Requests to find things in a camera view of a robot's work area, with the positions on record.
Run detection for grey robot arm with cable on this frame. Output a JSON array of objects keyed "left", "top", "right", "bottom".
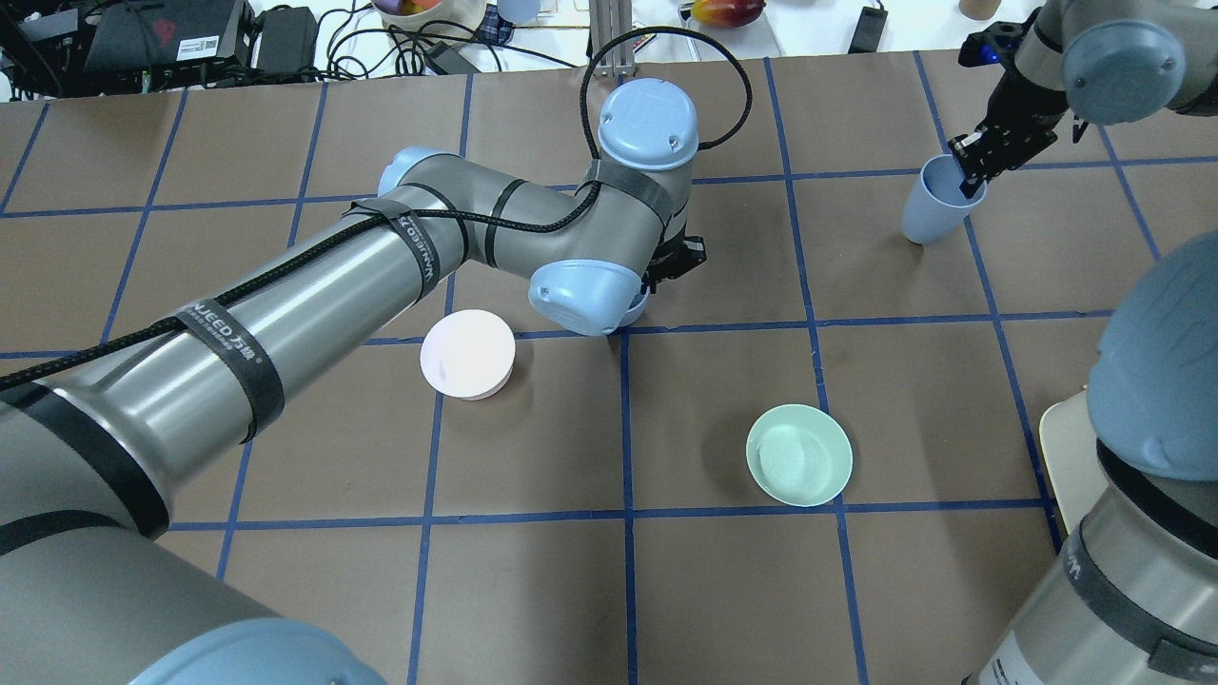
[{"left": 1, "top": 78, "right": 702, "bottom": 684}]

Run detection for aluminium frame post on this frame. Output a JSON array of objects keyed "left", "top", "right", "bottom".
[{"left": 588, "top": 0, "right": 637, "bottom": 78}]

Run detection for black electronics box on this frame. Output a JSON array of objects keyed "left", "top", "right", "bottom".
[{"left": 2, "top": 1, "right": 255, "bottom": 98}]

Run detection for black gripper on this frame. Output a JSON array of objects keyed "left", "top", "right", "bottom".
[{"left": 952, "top": 88, "right": 1061, "bottom": 199}]

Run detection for fruit bowl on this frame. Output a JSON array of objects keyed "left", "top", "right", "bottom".
[{"left": 371, "top": 1, "right": 487, "bottom": 37}]

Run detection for black power adapter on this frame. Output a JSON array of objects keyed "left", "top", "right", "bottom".
[{"left": 255, "top": 6, "right": 318, "bottom": 83}]

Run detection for green bowl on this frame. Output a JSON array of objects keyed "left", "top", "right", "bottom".
[{"left": 745, "top": 403, "right": 855, "bottom": 507}]

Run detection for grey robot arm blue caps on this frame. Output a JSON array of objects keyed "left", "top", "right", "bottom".
[{"left": 903, "top": 1, "right": 1216, "bottom": 684}]

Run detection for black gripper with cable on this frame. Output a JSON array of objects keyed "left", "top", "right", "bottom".
[{"left": 643, "top": 234, "right": 706, "bottom": 294}]

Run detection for blue cup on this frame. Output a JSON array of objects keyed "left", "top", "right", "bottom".
[
  {"left": 614, "top": 290, "right": 650, "bottom": 330},
  {"left": 901, "top": 154, "right": 988, "bottom": 245}
]

